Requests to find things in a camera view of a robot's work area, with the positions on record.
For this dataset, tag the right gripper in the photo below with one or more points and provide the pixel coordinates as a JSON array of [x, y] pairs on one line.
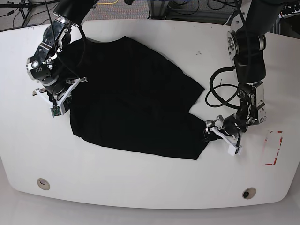
[[57, 91]]

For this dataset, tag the white power strip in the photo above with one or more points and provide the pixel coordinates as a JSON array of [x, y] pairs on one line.
[[289, 11]]

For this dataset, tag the table cable grommet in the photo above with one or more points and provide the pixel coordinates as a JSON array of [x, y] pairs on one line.
[[43, 184], [249, 193]]

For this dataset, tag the black T-shirt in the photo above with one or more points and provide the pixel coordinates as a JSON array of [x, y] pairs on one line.
[[134, 99]]

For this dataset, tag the left table cable grommet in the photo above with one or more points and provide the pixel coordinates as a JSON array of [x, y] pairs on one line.
[[43, 184]]

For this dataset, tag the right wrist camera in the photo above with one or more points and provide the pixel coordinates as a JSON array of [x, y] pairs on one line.
[[57, 110]]

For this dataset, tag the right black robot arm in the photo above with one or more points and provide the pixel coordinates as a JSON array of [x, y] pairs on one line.
[[47, 67]]

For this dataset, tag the black tripod stand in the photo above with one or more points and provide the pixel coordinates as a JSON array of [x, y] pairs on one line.
[[24, 8]]

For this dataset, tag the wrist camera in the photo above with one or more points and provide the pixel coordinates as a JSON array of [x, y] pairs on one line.
[[57, 110], [234, 150]]

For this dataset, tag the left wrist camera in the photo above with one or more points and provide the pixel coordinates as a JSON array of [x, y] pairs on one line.
[[234, 150]]

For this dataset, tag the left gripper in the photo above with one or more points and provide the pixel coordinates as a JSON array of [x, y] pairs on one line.
[[229, 129]]

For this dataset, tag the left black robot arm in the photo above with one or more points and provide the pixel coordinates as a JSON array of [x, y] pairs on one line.
[[246, 43]]

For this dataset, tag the aluminium frame post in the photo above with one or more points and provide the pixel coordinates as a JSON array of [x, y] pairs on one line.
[[157, 8]]

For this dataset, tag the red tape rectangle marking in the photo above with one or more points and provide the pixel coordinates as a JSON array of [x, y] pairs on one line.
[[273, 142]]

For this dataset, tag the right table cable grommet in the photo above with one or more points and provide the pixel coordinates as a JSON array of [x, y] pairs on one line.
[[249, 193]]

